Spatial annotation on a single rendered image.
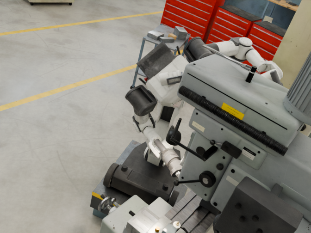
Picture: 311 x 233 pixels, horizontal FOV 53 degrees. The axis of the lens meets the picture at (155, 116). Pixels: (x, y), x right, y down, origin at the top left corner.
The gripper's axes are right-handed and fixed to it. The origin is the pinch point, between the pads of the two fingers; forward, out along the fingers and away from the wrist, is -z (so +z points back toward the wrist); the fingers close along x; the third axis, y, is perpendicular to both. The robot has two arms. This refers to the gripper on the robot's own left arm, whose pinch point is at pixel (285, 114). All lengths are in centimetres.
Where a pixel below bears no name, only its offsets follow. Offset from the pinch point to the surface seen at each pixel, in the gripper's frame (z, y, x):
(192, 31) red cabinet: 74, -239, -437
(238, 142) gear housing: 16, -1, 67
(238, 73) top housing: 39, 4, 51
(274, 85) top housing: 29, 14, 47
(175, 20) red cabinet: 110, -264, -440
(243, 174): 3, -4, 68
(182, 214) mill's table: -31, -63, 42
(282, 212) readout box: 3, 16, 93
